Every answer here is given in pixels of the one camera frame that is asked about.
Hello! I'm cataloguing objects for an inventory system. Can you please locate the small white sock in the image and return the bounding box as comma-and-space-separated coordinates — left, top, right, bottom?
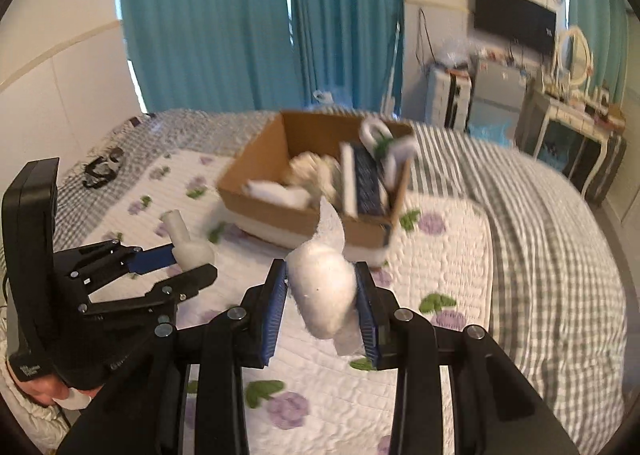
160, 210, 215, 272
285, 197, 357, 340

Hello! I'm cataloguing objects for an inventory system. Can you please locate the white sock blue band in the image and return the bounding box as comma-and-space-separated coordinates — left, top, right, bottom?
243, 180, 311, 210

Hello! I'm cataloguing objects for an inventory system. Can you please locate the cream knitted flower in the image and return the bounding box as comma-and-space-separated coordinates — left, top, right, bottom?
283, 152, 343, 209

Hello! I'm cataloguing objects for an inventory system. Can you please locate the floral tissue pouch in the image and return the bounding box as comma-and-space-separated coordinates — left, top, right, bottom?
341, 142, 388, 219

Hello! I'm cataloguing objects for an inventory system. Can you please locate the person's hand white glove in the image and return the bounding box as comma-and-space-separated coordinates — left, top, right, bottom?
17, 375, 96, 411

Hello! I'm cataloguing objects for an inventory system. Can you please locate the black white small gadget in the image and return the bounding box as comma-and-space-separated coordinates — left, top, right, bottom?
82, 146, 125, 189

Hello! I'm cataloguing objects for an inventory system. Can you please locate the grey checked duvet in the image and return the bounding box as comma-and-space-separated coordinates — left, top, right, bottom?
54, 109, 627, 454

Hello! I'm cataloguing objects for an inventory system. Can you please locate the brown cardboard box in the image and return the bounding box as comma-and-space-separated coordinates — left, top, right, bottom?
217, 111, 418, 267

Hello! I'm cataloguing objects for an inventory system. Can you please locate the clear water jug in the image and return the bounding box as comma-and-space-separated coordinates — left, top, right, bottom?
312, 86, 352, 109

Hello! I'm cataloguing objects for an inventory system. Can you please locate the blue laundry basket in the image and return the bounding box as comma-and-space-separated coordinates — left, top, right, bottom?
538, 138, 570, 172

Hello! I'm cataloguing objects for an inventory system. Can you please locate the left teal curtain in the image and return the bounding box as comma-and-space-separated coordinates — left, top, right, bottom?
120, 0, 303, 112

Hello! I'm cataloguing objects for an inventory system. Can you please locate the teal curtain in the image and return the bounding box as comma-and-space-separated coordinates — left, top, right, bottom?
292, 0, 405, 111
568, 0, 628, 103
120, 0, 303, 112

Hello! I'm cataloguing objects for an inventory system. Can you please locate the blue plastic bag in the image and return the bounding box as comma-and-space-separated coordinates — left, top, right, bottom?
468, 123, 514, 148

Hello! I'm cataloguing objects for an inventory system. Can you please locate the dark striped suitcase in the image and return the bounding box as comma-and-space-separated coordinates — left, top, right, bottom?
586, 132, 627, 206

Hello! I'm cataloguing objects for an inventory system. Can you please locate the white dressing table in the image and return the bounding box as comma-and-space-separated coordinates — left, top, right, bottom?
515, 90, 616, 200

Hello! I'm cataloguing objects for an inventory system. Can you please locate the white suitcase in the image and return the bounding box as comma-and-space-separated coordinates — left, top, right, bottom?
425, 64, 472, 133

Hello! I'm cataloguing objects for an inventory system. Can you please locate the silver mini fridge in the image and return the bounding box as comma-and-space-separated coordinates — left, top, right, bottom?
468, 58, 527, 140

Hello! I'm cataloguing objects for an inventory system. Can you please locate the middle teal curtain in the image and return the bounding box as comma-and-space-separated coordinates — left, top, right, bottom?
292, 0, 405, 111

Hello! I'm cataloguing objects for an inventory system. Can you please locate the white oval vanity mirror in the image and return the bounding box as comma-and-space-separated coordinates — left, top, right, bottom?
551, 26, 594, 93

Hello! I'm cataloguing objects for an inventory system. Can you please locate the right teal curtain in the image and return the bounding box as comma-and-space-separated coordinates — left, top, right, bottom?
568, 0, 628, 103

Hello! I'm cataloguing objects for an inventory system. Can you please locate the black wall television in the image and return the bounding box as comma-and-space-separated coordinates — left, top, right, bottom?
474, 0, 556, 56

